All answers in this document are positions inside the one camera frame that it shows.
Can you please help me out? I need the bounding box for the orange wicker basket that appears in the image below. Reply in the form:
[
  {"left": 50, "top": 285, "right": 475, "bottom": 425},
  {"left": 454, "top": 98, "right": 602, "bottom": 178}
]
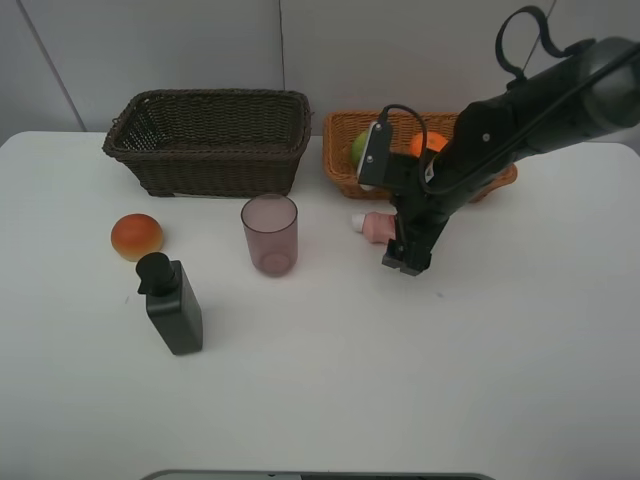
[{"left": 323, "top": 110, "right": 518, "bottom": 203}]

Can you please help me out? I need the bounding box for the orange mandarin fruit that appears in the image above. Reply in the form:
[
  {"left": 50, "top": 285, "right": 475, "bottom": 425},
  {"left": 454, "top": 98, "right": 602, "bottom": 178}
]
[{"left": 408, "top": 131, "right": 448, "bottom": 157}]

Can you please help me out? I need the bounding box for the dark brown wicker basket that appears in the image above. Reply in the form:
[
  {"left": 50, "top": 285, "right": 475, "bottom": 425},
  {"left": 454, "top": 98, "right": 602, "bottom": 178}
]
[{"left": 103, "top": 89, "right": 311, "bottom": 198}]

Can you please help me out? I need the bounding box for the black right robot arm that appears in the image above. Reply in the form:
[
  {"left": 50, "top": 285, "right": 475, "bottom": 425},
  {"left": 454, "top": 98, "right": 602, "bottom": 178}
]
[{"left": 382, "top": 37, "right": 639, "bottom": 276}]

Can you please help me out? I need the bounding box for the black pump bottle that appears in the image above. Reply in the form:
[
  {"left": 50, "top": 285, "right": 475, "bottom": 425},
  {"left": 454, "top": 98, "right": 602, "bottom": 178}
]
[{"left": 135, "top": 252, "right": 203, "bottom": 356}]

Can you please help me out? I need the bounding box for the round orange bread bun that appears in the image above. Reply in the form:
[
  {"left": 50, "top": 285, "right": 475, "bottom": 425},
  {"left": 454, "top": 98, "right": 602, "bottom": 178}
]
[{"left": 111, "top": 213, "right": 164, "bottom": 262}]

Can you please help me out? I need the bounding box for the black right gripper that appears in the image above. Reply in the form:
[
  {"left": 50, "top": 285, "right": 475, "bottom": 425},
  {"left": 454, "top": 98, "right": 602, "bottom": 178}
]
[{"left": 382, "top": 153, "right": 470, "bottom": 276}]

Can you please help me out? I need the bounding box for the pink small bottle white cap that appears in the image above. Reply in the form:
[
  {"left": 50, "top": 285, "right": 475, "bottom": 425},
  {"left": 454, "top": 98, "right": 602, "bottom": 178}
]
[{"left": 351, "top": 212, "right": 396, "bottom": 244}]

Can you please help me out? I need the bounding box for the green lime fruit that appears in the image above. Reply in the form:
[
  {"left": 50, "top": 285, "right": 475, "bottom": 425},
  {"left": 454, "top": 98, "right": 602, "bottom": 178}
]
[{"left": 350, "top": 131, "right": 369, "bottom": 168}]

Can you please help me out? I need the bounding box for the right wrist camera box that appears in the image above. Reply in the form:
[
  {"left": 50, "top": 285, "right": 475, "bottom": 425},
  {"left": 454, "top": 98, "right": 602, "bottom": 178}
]
[{"left": 356, "top": 120, "right": 393, "bottom": 191}]

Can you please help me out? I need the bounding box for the purple translucent plastic cup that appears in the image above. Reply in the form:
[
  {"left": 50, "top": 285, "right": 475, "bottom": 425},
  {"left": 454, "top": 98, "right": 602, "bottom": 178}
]
[{"left": 241, "top": 194, "right": 298, "bottom": 277}]

